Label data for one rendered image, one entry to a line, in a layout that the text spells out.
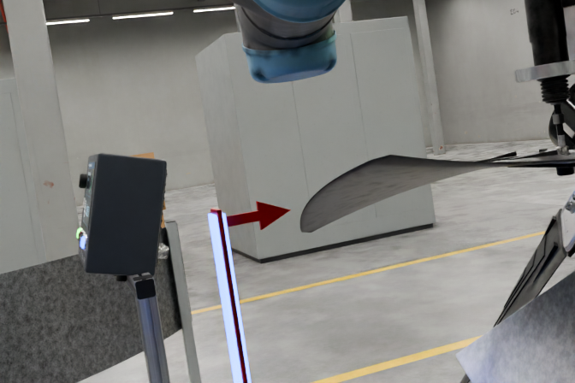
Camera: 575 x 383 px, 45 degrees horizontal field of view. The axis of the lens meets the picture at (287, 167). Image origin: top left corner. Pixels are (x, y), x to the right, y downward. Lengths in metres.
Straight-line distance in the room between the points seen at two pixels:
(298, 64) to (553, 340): 0.34
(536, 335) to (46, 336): 1.84
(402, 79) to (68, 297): 5.53
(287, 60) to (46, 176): 4.28
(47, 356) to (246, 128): 4.65
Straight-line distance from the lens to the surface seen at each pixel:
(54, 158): 4.78
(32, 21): 4.87
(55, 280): 2.33
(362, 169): 0.53
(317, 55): 0.55
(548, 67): 0.69
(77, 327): 2.39
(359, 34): 7.24
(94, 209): 1.12
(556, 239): 0.82
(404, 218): 7.37
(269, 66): 0.55
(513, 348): 0.70
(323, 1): 0.41
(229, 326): 0.57
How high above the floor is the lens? 1.25
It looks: 3 degrees down
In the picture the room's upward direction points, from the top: 8 degrees counter-clockwise
